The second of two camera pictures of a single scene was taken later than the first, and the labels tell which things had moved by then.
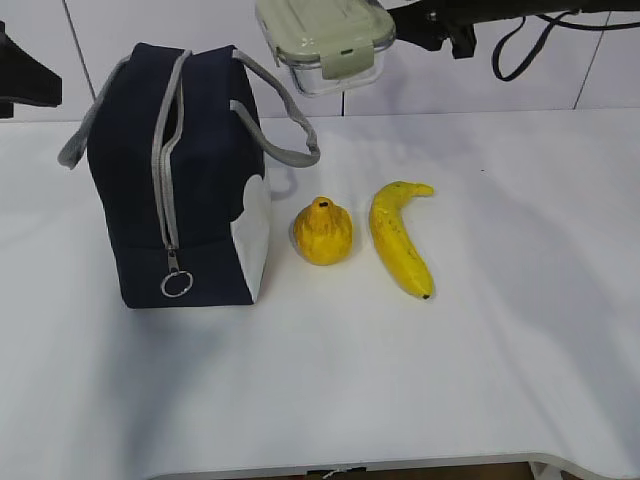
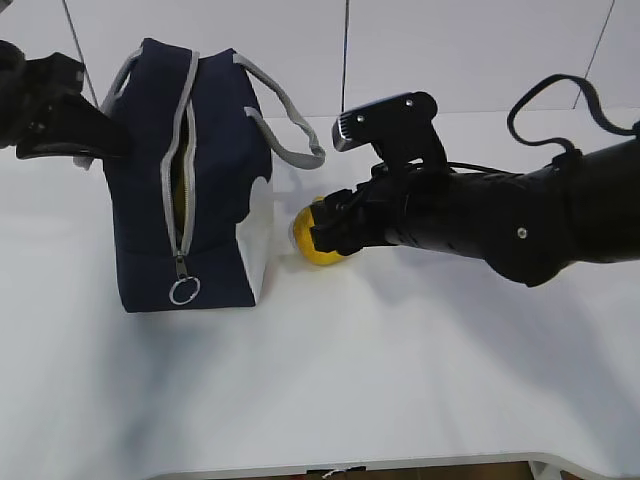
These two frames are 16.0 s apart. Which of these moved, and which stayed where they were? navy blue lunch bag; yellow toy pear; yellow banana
Moved: yellow banana
Stayed: navy blue lunch bag; yellow toy pear
